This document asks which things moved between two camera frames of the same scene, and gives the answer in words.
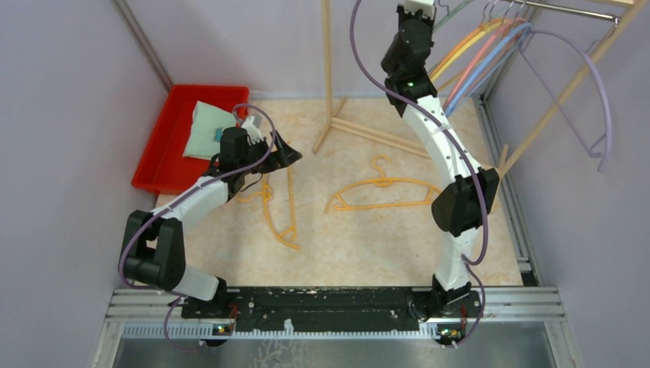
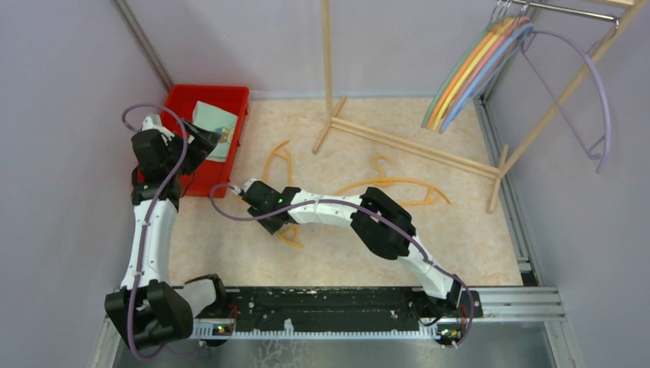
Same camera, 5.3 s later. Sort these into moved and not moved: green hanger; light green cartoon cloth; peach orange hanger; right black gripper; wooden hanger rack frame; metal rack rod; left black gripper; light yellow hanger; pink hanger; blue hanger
Moved: blue hanger; light yellow hanger; green hanger; peach orange hanger; right black gripper; left black gripper; pink hanger
Not moved: metal rack rod; wooden hanger rack frame; light green cartoon cloth
